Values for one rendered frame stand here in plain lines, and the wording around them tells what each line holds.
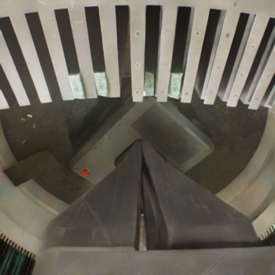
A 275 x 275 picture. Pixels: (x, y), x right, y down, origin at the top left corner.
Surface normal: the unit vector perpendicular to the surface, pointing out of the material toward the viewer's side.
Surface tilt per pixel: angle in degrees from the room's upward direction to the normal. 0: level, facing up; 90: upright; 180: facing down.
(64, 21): 90
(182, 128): 0
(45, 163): 24
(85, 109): 0
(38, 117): 0
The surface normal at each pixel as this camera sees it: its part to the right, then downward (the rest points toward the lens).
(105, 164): 0.01, 0.57
